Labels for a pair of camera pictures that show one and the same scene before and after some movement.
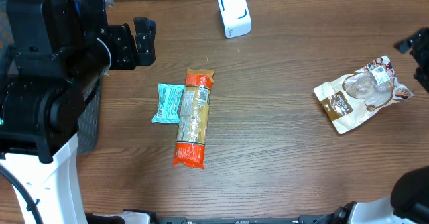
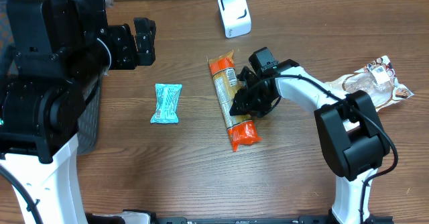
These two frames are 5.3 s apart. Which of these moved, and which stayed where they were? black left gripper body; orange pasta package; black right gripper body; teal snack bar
Moved: orange pasta package; black right gripper body
Stayed: teal snack bar; black left gripper body
